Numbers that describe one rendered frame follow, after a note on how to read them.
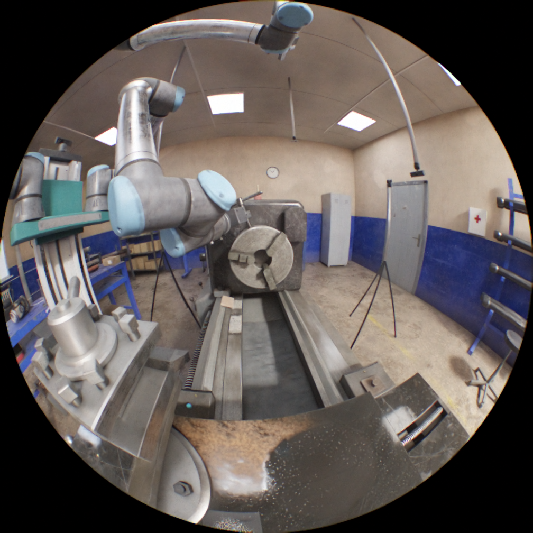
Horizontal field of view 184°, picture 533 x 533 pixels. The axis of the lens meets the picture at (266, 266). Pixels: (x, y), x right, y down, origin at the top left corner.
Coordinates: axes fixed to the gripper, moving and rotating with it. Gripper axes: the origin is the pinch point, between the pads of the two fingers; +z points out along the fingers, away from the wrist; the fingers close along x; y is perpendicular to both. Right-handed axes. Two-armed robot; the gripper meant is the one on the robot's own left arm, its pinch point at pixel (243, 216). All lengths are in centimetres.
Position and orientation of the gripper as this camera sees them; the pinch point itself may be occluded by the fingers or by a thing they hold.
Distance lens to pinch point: 64.1
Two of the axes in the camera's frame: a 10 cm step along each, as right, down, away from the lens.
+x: 8.5, -1.4, -5.0
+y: 3.2, 9.0, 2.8
